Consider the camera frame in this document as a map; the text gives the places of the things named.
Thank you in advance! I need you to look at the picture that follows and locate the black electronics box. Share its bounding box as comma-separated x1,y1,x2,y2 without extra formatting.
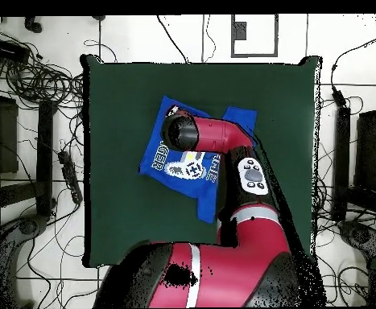
0,37,31,64

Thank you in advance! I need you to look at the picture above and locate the black cable with plug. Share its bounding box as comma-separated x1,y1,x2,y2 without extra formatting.
330,31,376,108

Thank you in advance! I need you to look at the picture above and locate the black cable tangle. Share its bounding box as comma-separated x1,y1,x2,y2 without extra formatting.
0,27,86,112

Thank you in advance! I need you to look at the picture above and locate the black stand beam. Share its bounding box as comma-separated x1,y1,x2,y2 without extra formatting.
332,105,352,221
35,101,58,216

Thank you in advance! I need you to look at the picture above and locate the grey chair base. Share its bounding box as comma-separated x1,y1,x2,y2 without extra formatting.
0,213,48,308
337,220,376,258

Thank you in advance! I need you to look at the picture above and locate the black power strip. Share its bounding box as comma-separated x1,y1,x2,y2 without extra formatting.
57,150,84,204

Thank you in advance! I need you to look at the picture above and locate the grey rectangular frame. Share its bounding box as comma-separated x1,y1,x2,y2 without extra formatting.
230,14,279,58

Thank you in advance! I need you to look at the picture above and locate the blue printed shirt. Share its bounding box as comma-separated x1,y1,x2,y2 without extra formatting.
138,94,258,225

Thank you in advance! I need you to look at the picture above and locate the dark monitor panel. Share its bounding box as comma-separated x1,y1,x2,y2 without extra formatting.
354,107,376,194
0,73,19,175

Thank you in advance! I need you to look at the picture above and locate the dark green tablecloth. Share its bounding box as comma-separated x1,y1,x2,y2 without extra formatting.
80,54,323,270

